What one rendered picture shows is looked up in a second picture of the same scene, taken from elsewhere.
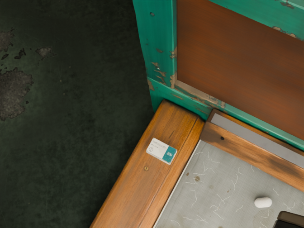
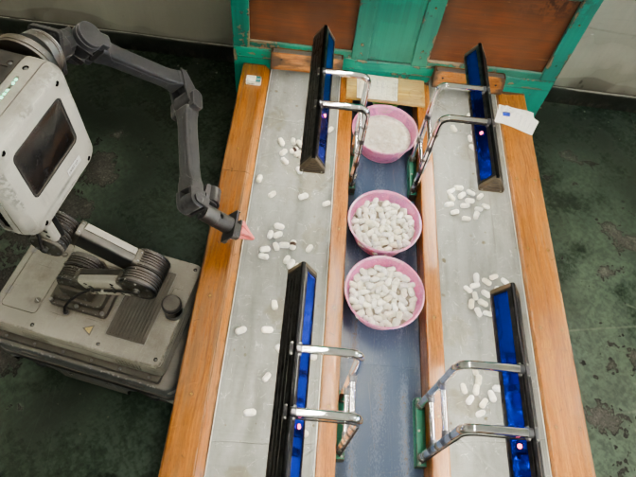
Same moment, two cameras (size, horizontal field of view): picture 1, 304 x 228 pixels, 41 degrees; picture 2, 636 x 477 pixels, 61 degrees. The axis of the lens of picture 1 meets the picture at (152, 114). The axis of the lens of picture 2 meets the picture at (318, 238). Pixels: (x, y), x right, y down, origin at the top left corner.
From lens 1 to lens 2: 1.71 m
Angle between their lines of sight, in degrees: 22
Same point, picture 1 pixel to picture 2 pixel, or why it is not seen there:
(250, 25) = not seen: outside the picture
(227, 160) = (288, 80)
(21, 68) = (102, 150)
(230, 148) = (287, 63)
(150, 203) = (258, 102)
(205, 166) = (277, 85)
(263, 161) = (304, 63)
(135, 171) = (243, 93)
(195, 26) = not seen: outside the picture
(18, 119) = (116, 183)
